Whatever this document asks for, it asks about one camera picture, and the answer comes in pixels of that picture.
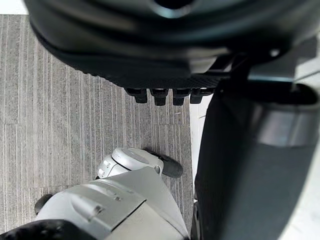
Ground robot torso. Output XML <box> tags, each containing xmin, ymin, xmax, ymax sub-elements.
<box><xmin>0</xmin><ymin>219</ymin><xmax>115</xmax><ymax>240</ymax></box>

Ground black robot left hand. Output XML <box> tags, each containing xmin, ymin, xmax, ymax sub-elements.
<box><xmin>23</xmin><ymin>0</ymin><xmax>320</xmax><ymax>240</ymax></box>

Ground dark robot foot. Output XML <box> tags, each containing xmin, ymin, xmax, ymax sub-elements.
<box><xmin>143</xmin><ymin>149</ymin><xmax>184</xmax><ymax>179</ymax></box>
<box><xmin>34</xmin><ymin>193</ymin><xmax>54</xmax><ymax>216</ymax></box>

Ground silver robot leg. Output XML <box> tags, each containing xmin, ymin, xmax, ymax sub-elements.
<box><xmin>34</xmin><ymin>147</ymin><xmax>190</xmax><ymax>240</ymax></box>

